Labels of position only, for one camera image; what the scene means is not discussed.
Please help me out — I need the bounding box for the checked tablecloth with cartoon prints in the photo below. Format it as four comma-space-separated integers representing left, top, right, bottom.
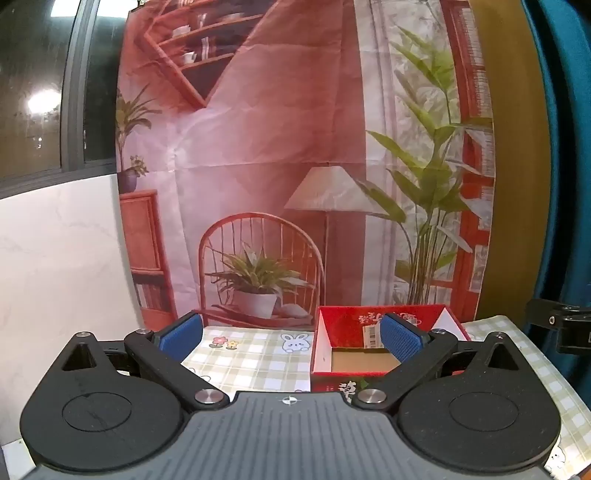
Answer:
180, 315, 591, 480

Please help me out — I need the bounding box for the dark framed window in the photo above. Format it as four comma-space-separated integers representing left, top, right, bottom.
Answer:
0, 0, 127, 197

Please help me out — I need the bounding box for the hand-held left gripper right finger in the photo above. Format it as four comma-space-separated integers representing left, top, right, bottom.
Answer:
352, 312, 539, 411

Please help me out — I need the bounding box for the teal curtain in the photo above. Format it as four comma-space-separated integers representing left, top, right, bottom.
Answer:
522, 0, 591, 324

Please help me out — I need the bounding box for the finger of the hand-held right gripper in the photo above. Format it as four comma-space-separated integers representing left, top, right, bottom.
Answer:
525, 298, 591, 328

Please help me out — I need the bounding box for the red cardboard box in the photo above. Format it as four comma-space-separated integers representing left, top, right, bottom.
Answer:
308, 303, 472, 394

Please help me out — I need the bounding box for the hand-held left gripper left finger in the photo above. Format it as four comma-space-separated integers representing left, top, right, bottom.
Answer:
48, 311, 230, 411

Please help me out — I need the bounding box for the printed room scene backdrop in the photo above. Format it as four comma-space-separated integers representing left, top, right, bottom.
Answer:
115, 0, 497, 330

